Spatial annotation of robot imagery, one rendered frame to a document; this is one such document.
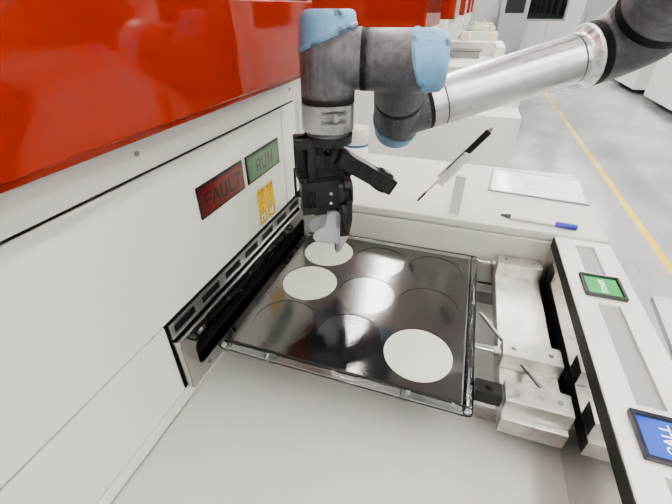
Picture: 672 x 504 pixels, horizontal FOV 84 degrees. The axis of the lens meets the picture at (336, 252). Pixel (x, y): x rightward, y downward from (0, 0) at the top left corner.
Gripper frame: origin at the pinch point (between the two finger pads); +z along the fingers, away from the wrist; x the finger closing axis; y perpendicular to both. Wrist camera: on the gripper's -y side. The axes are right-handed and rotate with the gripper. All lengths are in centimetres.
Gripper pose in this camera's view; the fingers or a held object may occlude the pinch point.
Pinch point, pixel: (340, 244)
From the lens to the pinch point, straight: 66.6
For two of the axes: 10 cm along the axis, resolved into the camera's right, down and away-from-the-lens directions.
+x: 2.7, 5.3, -8.0
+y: -9.6, 1.5, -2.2
